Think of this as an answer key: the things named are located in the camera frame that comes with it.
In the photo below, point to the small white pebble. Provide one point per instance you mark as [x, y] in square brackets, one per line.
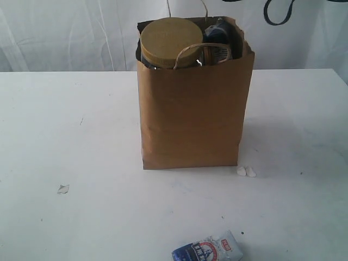
[241, 171]
[250, 172]

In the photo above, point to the plastic nut jar yellow lid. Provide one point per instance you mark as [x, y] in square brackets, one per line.
[162, 43]

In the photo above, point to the black beige noodle package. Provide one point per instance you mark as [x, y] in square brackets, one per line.
[220, 33]

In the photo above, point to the blue white salt packet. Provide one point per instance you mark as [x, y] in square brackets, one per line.
[212, 248]

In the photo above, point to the brown paper bag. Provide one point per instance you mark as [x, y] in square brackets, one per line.
[193, 117]

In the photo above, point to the small clear plastic scrap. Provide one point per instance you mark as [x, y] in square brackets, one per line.
[63, 189]

